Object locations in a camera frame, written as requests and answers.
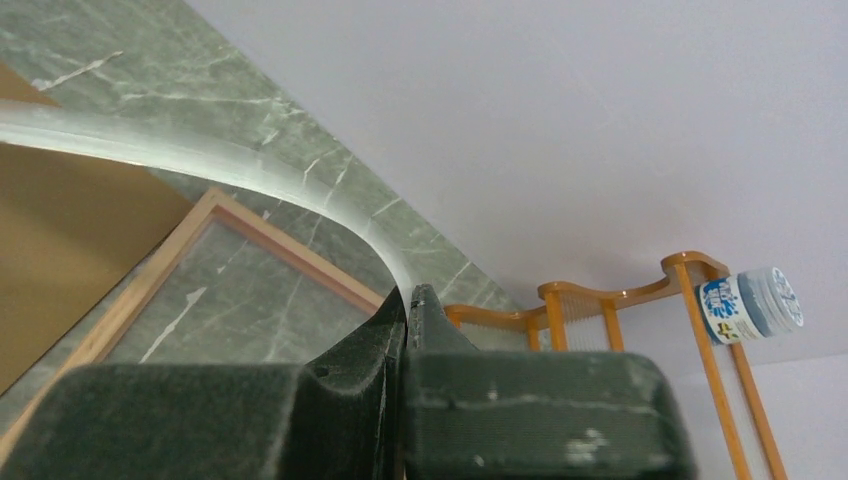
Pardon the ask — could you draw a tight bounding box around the orange wooden rack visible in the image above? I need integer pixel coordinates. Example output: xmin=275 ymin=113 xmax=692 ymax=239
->
xmin=445 ymin=251 xmax=788 ymax=479

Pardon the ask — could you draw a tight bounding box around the white blue jar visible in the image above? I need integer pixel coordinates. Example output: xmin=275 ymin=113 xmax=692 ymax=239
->
xmin=693 ymin=267 xmax=804 ymax=345

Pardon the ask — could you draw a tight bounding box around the brown frame backing board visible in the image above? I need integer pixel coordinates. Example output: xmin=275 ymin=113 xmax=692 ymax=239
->
xmin=0 ymin=62 xmax=197 ymax=399

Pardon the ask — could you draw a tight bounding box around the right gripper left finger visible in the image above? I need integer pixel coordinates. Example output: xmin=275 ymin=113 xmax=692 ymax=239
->
xmin=1 ymin=291 xmax=406 ymax=479

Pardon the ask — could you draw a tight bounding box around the copper wooden picture frame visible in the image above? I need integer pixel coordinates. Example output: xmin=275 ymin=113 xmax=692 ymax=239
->
xmin=1 ymin=188 xmax=383 ymax=461

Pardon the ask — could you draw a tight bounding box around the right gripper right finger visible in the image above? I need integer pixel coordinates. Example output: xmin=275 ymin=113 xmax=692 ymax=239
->
xmin=402 ymin=284 xmax=696 ymax=479

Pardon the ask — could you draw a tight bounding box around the clear acrylic sheet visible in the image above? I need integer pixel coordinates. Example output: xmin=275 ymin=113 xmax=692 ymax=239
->
xmin=1 ymin=100 xmax=418 ymax=305

